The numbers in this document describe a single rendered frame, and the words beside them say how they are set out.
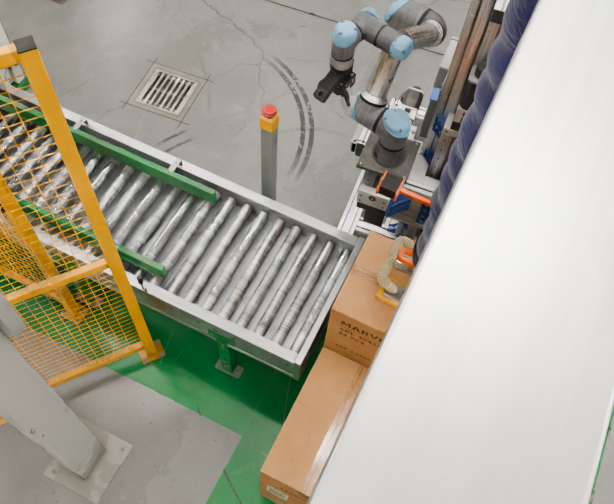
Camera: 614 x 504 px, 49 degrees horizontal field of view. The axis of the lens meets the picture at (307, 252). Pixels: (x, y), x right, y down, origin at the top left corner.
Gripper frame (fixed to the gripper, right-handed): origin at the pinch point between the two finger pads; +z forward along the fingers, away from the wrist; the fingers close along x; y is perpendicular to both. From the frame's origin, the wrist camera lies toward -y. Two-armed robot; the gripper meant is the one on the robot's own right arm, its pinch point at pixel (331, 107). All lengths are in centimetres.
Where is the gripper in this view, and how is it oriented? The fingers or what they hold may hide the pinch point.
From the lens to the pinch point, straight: 245.5
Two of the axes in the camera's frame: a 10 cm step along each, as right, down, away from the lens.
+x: -7.8, -5.7, 2.7
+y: 6.3, -6.6, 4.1
